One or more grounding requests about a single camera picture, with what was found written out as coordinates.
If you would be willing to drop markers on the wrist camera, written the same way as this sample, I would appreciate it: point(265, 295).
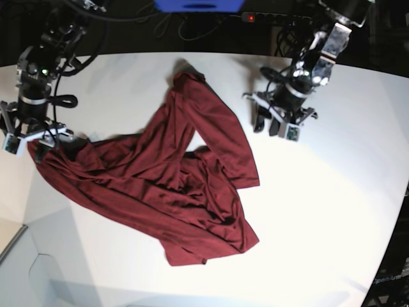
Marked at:
point(289, 131)
point(14, 145)

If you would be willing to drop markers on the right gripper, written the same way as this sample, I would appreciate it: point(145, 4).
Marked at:
point(16, 130)

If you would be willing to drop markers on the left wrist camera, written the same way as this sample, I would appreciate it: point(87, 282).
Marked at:
point(289, 131)

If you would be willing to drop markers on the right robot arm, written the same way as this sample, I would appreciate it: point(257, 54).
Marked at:
point(39, 70)

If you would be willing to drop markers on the blue box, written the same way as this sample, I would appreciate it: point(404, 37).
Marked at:
point(224, 6)

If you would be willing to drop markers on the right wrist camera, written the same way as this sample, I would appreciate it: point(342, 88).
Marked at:
point(14, 145)

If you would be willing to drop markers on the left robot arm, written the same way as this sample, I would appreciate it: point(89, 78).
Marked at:
point(309, 69)

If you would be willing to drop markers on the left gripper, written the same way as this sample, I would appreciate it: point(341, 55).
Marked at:
point(266, 109)

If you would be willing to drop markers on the black power strip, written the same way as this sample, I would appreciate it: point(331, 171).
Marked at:
point(274, 19)

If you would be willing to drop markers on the dark red t-shirt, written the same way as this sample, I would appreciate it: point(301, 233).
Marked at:
point(176, 181)

